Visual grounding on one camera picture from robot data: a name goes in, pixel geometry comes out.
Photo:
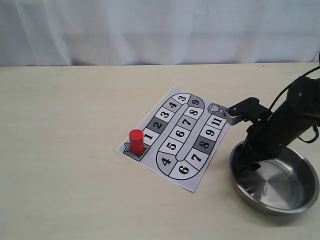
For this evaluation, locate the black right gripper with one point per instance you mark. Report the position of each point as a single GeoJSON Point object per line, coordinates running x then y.
{"type": "Point", "coordinates": [267, 142]}

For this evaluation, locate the red cylinder game piece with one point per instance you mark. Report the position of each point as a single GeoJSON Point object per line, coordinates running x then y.
{"type": "Point", "coordinates": [136, 141]}

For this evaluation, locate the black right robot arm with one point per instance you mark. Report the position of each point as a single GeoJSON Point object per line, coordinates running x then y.
{"type": "Point", "coordinates": [303, 98]}

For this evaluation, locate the steel round bowl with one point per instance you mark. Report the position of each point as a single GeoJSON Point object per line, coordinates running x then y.
{"type": "Point", "coordinates": [286, 185]}

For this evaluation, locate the paper game board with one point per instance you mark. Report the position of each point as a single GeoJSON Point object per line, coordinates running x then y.
{"type": "Point", "coordinates": [181, 135]}

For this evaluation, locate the white curtain backdrop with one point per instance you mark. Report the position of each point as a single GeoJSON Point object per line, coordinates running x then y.
{"type": "Point", "coordinates": [157, 32]}

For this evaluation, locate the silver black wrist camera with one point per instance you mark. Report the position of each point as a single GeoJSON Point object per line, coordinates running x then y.
{"type": "Point", "coordinates": [249, 109]}

